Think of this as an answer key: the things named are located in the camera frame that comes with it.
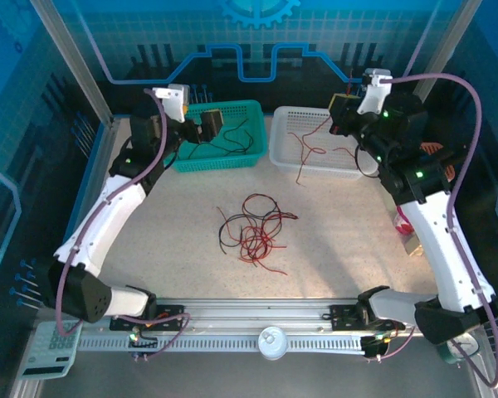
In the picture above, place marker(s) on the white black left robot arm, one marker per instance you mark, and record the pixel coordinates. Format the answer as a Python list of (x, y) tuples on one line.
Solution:
[(99, 232)]

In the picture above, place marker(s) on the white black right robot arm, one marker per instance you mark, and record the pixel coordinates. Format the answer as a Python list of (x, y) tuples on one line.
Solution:
[(440, 248)]

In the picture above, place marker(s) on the beige holder terracotta top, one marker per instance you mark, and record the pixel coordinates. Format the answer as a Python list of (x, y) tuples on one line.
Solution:
[(431, 146)]

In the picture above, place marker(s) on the teal plastic basket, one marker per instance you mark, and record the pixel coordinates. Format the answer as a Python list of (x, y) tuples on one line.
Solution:
[(249, 161)]

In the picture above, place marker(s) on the white plastic basket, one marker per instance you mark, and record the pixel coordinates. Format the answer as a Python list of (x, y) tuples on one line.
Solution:
[(282, 149)]

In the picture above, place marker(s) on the pink plastic bowl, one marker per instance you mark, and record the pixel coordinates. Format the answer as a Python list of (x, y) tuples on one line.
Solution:
[(403, 226)]

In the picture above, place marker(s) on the small lit circuit board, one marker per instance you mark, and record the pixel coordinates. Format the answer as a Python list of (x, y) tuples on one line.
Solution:
[(377, 340), (135, 338)]

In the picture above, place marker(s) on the white round cap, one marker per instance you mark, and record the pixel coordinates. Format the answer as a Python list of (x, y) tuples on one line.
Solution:
[(272, 342)]

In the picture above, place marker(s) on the grey calculator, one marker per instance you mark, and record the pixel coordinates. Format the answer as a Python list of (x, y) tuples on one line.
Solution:
[(45, 365)]

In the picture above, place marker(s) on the aluminium frame post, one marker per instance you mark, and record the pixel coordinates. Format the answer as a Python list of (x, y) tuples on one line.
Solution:
[(435, 62), (79, 74)]

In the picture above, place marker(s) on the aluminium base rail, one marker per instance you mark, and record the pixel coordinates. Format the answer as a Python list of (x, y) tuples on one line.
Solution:
[(253, 311)]

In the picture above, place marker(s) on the aluminium table side rail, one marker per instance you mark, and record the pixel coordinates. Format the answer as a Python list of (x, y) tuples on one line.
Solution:
[(27, 389)]

